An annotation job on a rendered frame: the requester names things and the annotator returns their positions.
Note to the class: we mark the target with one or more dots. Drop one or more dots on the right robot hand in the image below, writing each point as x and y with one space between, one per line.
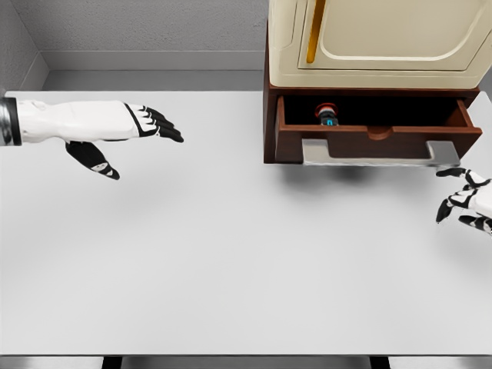
471 198

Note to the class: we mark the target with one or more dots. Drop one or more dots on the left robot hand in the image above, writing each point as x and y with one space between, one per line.
100 121

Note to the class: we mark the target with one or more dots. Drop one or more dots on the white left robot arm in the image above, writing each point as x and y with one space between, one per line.
34 121

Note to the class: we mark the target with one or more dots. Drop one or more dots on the brown wooden drawer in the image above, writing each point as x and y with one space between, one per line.
346 144

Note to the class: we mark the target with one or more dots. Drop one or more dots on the cream cabinet with brown base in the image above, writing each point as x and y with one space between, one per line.
384 38

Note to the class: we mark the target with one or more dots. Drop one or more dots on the red and black switch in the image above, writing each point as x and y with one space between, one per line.
326 114

